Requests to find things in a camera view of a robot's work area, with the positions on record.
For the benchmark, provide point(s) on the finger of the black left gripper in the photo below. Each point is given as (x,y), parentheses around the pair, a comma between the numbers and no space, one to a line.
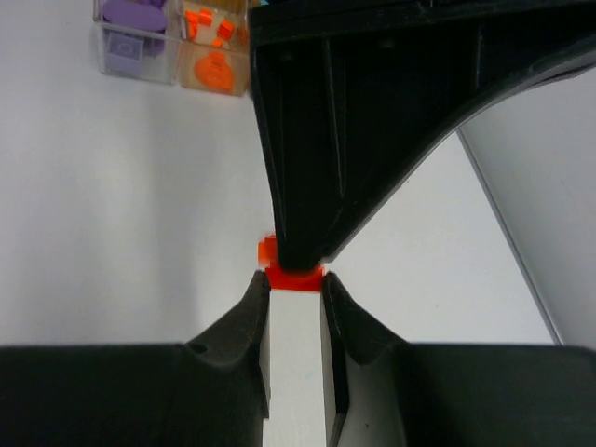
(351,96)

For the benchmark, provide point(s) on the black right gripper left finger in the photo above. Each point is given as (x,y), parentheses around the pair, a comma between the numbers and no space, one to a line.
(209,391)

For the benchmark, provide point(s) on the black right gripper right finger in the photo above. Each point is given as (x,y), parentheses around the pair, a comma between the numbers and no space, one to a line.
(380,390)

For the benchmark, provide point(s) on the orange round lego piece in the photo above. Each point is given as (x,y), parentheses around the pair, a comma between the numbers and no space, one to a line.
(214,72)

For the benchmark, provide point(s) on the purple arch lego brick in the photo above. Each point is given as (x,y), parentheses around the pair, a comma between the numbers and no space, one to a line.
(148,16)

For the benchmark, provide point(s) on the lilac lego brick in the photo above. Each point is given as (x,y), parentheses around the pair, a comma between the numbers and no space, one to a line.
(123,54)

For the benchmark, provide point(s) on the small orange lego brick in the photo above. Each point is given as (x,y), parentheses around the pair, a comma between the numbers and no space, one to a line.
(196,19)
(226,30)

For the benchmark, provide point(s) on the clear transparent container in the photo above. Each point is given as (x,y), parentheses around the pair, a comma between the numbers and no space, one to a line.
(160,51)

